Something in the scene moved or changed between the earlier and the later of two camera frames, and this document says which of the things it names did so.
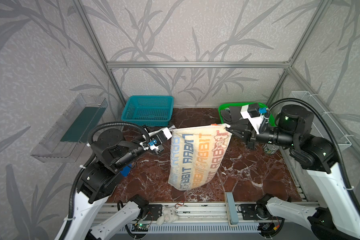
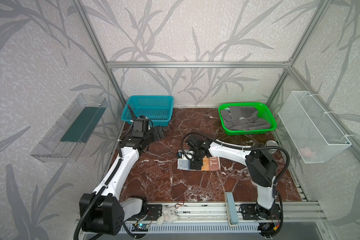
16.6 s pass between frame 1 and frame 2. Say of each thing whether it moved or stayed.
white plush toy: stayed
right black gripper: moved
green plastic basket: stayed
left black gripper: moved
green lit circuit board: stayed
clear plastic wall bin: stayed
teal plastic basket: stayed
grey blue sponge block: stayed
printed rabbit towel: moved
